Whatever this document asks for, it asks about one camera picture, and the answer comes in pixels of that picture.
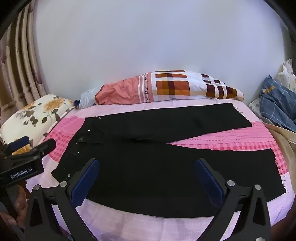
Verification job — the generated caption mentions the floral pillow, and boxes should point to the floral pillow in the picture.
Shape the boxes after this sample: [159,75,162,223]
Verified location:
[0,94,75,156]

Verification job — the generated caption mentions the person's left hand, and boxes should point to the person's left hand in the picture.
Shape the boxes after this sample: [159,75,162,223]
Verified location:
[0,184,29,232]

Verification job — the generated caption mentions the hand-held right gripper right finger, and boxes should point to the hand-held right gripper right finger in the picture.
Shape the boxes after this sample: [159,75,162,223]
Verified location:
[195,158,271,241]

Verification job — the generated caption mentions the beige patterned curtain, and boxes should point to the beige patterned curtain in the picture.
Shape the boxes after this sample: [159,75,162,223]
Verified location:
[0,0,48,127]

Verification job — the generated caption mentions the blue plaid cloth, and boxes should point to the blue plaid cloth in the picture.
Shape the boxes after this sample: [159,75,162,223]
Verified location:
[259,75,296,133]

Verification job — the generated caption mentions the beige cloth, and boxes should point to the beige cloth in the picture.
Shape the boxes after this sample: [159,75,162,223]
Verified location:
[264,123,296,193]

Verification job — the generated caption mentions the pink patterned bed sheet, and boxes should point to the pink patterned bed sheet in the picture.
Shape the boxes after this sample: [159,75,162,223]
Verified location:
[25,98,295,241]

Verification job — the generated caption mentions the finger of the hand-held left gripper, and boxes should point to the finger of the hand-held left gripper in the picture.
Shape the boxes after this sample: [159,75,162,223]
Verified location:
[7,136,30,156]
[10,138,57,161]

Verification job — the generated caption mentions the patchwork pink orange pillow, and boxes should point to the patchwork pink orange pillow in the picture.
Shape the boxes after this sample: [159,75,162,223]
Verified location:
[79,70,245,109]

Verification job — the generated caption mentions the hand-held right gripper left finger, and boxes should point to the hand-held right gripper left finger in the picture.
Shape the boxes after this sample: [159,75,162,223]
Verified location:
[24,158,100,241]

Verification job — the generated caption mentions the white floral cloth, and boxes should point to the white floral cloth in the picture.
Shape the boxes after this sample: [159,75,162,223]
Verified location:
[274,59,296,93]

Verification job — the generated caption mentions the black pants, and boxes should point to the black pants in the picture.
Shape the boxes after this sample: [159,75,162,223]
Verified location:
[51,103,287,219]

